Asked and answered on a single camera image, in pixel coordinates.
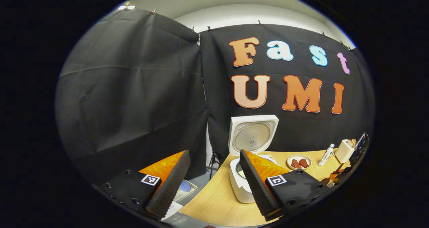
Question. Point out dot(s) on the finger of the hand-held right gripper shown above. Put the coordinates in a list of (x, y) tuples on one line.
[(348, 172)]

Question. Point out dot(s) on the white rice cooker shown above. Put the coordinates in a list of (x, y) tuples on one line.
[(253, 134)]

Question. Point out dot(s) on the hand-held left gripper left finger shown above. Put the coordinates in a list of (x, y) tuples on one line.
[(174, 184)]

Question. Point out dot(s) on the white paper sheet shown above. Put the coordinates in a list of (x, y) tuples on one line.
[(171, 209)]

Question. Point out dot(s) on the dark brown wooden spoon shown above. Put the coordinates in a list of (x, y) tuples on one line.
[(326, 180)]

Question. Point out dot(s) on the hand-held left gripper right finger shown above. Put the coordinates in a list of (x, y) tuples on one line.
[(256, 187)]

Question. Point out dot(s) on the red meat piece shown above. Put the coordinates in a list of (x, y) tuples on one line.
[(295, 164), (304, 163)]

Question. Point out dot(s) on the round white plate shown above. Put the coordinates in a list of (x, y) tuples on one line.
[(299, 156)]

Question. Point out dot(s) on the black tripod stand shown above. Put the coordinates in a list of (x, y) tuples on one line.
[(214, 161)]

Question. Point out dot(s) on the black backdrop cloth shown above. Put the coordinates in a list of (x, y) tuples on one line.
[(134, 87)]

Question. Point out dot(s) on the small white drink bottle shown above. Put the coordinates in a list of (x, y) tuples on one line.
[(325, 156)]

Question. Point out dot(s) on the white toaster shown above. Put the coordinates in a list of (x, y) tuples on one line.
[(342, 152)]

